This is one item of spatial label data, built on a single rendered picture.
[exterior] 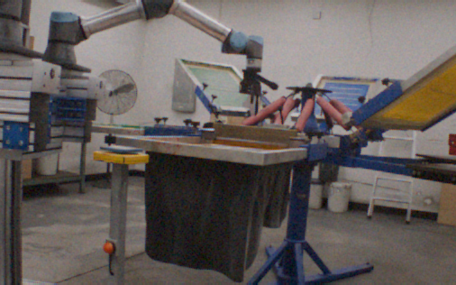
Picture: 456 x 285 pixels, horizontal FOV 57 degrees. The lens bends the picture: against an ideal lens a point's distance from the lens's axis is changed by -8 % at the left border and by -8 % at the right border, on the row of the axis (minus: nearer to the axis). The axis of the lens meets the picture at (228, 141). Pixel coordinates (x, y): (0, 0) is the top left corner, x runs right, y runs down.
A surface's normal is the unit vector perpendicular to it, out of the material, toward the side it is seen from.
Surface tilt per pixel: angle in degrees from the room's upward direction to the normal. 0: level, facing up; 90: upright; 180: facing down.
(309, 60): 90
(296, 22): 90
